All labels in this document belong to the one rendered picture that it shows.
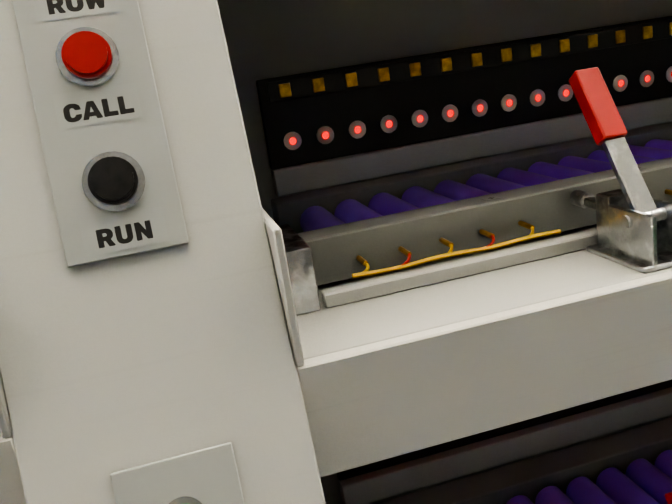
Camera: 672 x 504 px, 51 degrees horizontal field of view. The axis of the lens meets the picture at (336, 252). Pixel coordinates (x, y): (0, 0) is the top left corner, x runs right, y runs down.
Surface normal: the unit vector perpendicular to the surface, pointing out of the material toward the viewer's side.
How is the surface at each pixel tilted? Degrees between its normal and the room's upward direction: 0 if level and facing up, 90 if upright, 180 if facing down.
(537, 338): 108
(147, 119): 90
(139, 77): 90
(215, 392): 90
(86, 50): 90
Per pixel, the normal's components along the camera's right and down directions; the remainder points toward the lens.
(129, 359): 0.19, -0.07
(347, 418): 0.26, 0.23
